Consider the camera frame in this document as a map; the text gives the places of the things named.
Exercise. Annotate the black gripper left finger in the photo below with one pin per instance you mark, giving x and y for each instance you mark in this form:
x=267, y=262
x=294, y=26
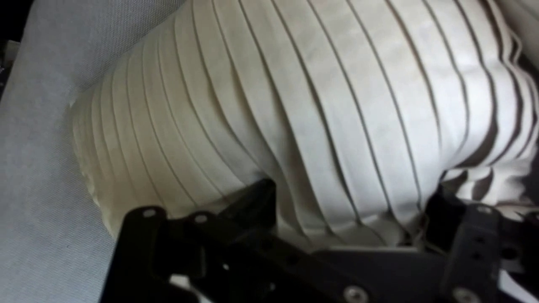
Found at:
x=225, y=258

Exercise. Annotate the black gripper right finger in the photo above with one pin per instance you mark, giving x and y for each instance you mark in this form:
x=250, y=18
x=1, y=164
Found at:
x=490, y=253

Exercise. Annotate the small cream pleated pillow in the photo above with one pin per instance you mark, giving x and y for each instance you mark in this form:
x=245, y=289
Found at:
x=309, y=112

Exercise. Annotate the grey fabric sofa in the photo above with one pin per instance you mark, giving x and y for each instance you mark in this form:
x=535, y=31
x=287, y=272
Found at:
x=35, y=196

